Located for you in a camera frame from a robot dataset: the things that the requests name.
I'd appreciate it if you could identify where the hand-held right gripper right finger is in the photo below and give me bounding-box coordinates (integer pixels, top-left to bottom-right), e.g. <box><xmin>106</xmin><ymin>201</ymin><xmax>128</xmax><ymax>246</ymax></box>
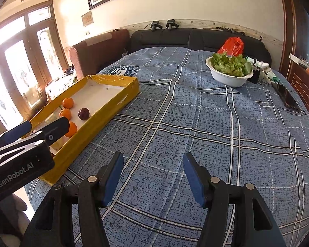
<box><xmin>183</xmin><ymin>152</ymin><xmax>287</xmax><ymax>247</ymax></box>

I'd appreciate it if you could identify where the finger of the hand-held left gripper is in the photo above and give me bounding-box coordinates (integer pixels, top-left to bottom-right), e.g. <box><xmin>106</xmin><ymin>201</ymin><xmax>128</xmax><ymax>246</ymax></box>
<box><xmin>0</xmin><ymin>117</ymin><xmax>70</xmax><ymax>160</ymax></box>
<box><xmin>0</xmin><ymin>120</ymin><xmax>33</xmax><ymax>150</ymax></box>

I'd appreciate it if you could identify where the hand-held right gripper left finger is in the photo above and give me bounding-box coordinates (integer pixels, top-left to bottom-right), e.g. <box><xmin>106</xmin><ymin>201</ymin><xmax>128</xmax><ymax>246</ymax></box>
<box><xmin>21</xmin><ymin>151</ymin><xmax>124</xmax><ymax>247</ymax></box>

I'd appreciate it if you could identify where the dark red plum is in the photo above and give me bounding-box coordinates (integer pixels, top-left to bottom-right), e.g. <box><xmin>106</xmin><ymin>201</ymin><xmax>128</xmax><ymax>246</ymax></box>
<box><xmin>78</xmin><ymin>107</ymin><xmax>90</xmax><ymax>120</ymax></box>

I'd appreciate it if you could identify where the yellow cardboard box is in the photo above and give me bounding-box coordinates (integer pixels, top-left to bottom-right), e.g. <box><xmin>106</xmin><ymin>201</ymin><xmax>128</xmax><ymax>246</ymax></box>
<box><xmin>28</xmin><ymin>75</ymin><xmax>140</xmax><ymax>186</ymax></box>

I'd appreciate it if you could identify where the person's left hand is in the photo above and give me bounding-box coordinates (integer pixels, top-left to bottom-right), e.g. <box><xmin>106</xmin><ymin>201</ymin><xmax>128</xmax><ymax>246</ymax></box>
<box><xmin>12</xmin><ymin>194</ymin><xmax>30</xmax><ymax>234</ymax></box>

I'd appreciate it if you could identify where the side table with cloth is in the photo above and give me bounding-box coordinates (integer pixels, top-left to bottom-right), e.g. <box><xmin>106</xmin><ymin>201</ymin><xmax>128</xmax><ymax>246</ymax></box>
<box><xmin>45</xmin><ymin>68</ymin><xmax>78</xmax><ymax>103</ymax></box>

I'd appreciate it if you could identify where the blue plaid blanket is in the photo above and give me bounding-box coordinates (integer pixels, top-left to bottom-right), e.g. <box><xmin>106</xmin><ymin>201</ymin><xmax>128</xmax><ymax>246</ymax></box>
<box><xmin>24</xmin><ymin>47</ymin><xmax>309</xmax><ymax>247</ymax></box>

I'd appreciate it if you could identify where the brown armchair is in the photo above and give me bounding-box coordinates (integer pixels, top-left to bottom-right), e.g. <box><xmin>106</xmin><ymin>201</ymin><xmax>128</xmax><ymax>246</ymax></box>
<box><xmin>68</xmin><ymin>29</ymin><xmax>130</xmax><ymax>81</ymax></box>

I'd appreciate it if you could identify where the wooden glass door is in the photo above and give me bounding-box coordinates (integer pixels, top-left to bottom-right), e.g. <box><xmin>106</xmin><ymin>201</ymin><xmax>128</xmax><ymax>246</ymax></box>
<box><xmin>0</xmin><ymin>0</ymin><xmax>69</xmax><ymax>137</ymax></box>

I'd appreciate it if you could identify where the white bowl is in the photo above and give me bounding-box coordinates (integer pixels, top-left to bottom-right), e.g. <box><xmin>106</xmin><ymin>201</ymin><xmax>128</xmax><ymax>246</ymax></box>
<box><xmin>205</xmin><ymin>56</ymin><xmax>254</xmax><ymax>88</ymax></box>

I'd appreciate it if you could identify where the small black box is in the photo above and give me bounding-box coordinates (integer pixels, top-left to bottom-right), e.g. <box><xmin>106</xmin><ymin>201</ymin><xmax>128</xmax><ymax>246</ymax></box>
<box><xmin>247</xmin><ymin>69</ymin><xmax>261</xmax><ymax>84</ymax></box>

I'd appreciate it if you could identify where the green lettuce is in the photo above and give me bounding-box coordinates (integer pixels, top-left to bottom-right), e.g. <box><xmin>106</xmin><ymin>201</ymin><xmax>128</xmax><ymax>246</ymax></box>
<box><xmin>211</xmin><ymin>52</ymin><xmax>253</xmax><ymax>77</ymax></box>

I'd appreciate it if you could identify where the black phone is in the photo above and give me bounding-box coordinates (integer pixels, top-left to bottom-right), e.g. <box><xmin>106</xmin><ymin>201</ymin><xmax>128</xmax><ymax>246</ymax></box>
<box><xmin>271</xmin><ymin>81</ymin><xmax>302</xmax><ymax>113</ymax></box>

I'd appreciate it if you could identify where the red plastic bag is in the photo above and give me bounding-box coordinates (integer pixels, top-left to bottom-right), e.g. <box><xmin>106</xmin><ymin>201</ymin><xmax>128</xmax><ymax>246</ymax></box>
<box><xmin>217</xmin><ymin>36</ymin><xmax>245</xmax><ymax>57</ymax></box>

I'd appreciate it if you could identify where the black sofa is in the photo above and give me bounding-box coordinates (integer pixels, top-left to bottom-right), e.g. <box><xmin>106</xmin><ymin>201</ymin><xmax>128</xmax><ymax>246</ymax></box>
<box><xmin>130</xmin><ymin>28</ymin><xmax>272</xmax><ymax>65</ymax></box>

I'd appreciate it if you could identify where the brick pattern counter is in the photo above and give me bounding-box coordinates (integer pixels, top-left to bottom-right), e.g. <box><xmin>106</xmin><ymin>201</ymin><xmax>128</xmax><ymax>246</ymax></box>
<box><xmin>290</xmin><ymin>53</ymin><xmax>309</xmax><ymax>126</ymax></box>

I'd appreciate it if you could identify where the small wall plaque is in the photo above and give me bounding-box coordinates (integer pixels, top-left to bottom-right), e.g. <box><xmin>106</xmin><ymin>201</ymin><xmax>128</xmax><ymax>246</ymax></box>
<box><xmin>81</xmin><ymin>11</ymin><xmax>94</xmax><ymax>27</ymax></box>

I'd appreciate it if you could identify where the wooden door frame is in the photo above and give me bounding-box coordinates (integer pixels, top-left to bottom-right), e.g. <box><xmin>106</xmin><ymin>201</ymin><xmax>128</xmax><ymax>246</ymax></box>
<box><xmin>277</xmin><ymin>0</ymin><xmax>299</xmax><ymax>75</ymax></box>

